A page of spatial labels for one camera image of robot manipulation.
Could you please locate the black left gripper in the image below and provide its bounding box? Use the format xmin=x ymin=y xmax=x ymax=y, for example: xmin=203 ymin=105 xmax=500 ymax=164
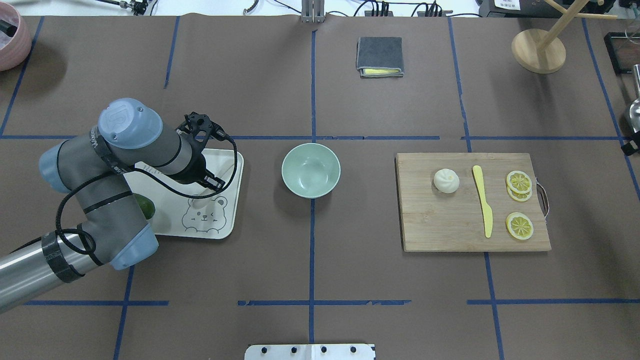
xmin=174 ymin=112 xmax=227 ymax=192

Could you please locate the white ceramic spoon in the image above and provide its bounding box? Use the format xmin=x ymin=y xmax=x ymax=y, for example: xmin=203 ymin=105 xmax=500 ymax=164
xmin=192 ymin=159 xmax=236 ymax=209

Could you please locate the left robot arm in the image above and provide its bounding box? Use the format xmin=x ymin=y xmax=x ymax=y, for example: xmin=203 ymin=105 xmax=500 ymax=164
xmin=0 ymin=98 xmax=233 ymax=312

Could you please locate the green ceramic bowl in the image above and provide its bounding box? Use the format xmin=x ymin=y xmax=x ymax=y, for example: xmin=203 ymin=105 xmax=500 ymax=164
xmin=281 ymin=143 xmax=342 ymax=199

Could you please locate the pink bowl with ice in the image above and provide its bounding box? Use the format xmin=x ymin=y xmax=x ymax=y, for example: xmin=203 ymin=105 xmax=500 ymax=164
xmin=0 ymin=2 xmax=32 ymax=72

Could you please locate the cream bear tray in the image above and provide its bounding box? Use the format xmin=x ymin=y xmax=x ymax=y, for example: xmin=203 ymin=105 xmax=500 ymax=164
xmin=125 ymin=148 xmax=244 ymax=240

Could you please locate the green lime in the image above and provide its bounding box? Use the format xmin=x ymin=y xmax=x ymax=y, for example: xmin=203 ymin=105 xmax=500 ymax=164
xmin=134 ymin=193 xmax=156 ymax=220

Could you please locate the grey folded cloth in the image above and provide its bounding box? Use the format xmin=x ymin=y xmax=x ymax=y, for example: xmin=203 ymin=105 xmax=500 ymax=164
xmin=355 ymin=36 xmax=405 ymax=78

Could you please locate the bamboo cutting board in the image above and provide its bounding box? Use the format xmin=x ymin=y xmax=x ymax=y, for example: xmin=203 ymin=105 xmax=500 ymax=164
xmin=395 ymin=152 xmax=552 ymax=252

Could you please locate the yellow plastic knife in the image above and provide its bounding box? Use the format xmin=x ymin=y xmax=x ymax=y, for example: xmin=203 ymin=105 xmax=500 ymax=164
xmin=471 ymin=164 xmax=494 ymax=239

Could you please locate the lemon slice stack upper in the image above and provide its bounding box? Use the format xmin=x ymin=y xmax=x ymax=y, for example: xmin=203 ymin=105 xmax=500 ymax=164
xmin=505 ymin=170 xmax=533 ymax=202

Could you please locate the lemon slice stack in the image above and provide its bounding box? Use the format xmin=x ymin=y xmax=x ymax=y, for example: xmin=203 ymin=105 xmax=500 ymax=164
xmin=505 ymin=170 xmax=533 ymax=202
xmin=505 ymin=212 xmax=535 ymax=240

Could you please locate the lemon slice stack lower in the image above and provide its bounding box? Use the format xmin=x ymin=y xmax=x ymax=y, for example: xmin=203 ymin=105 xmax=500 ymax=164
xmin=505 ymin=212 xmax=535 ymax=240

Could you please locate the wooden mug tree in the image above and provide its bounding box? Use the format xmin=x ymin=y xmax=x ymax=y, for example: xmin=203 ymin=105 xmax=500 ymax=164
xmin=510 ymin=0 xmax=618 ymax=75

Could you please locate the steel scoop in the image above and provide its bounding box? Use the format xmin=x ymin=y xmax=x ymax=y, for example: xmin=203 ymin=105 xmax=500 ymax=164
xmin=626 ymin=64 xmax=640 ymax=133

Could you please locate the dark tray with glasses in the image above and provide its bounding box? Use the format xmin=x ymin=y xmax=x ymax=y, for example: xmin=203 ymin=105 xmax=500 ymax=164
xmin=603 ymin=32 xmax=640 ymax=75

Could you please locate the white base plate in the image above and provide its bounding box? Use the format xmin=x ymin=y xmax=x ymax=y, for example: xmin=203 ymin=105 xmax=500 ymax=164
xmin=244 ymin=343 xmax=377 ymax=360

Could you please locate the aluminium frame post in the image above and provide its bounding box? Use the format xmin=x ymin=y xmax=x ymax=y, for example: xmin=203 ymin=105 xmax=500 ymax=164
xmin=301 ymin=0 xmax=326 ymax=24

